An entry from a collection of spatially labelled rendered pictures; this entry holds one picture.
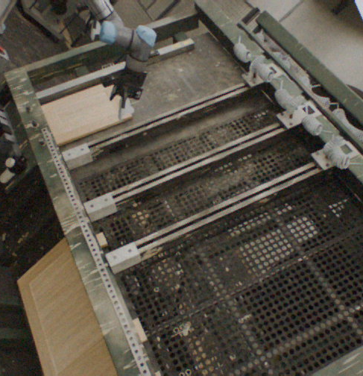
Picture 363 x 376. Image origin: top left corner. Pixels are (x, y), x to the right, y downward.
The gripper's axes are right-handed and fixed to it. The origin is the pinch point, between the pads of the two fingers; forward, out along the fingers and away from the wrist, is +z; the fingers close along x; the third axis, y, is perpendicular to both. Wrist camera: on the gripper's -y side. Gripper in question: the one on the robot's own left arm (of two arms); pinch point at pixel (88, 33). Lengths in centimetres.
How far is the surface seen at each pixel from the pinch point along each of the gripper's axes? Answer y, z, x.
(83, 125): 2.6, 38.8, -24.2
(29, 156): -23, 53, -35
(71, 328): -4, 96, -106
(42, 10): 77, 171, 497
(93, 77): 11.6, 26.2, 6.9
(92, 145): 3, 37, -44
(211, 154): 48, 15, -73
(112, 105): 17.7, 29.1, -16.1
